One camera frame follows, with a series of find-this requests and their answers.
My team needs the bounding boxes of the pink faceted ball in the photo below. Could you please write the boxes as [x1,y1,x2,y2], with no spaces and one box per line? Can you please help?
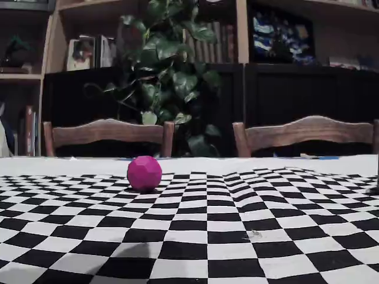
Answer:
[127,155,163,192]

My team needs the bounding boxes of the brown wooden chair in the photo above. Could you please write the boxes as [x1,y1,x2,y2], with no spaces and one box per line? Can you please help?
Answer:
[43,118,175,157]
[232,115,379,157]

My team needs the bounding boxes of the green leafy pothos plant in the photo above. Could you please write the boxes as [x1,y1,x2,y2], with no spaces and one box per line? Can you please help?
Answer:
[84,0,223,157]

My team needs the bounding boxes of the checkered white paper sheet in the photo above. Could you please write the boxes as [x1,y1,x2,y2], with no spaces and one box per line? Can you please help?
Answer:
[0,155,379,284]

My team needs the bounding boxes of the row of upright brown books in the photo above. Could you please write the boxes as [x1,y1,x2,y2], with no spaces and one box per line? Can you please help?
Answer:
[182,22,237,63]

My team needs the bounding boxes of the black low cabinet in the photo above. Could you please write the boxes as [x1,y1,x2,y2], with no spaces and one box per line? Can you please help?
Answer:
[43,62,379,157]

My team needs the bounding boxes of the white upright binders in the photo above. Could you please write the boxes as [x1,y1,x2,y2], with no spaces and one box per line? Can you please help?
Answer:
[94,34,116,68]

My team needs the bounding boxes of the wide light wooden bookshelf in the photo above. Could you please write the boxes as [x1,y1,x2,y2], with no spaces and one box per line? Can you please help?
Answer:
[43,0,379,157]

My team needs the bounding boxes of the starry night picture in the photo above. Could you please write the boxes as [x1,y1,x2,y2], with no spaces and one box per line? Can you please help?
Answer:
[253,10,316,64]

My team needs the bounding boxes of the red upright books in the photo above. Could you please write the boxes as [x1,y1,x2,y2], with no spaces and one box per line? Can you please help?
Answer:
[17,105,41,157]

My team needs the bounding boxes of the narrow wooden bookshelf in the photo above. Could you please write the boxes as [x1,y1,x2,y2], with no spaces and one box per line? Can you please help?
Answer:
[0,0,56,157]

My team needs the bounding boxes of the stacked flat books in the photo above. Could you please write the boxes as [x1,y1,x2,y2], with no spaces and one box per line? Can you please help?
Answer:
[328,54,379,70]

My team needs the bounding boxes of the low-poly paper penguin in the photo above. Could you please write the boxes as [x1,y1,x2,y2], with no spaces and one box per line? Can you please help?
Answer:
[0,102,13,157]

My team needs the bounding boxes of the green bonsai model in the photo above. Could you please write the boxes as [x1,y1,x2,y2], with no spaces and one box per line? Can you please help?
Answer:
[2,34,34,68]

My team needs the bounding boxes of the white picture frame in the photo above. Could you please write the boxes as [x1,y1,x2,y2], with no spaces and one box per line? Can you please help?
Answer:
[66,35,96,72]

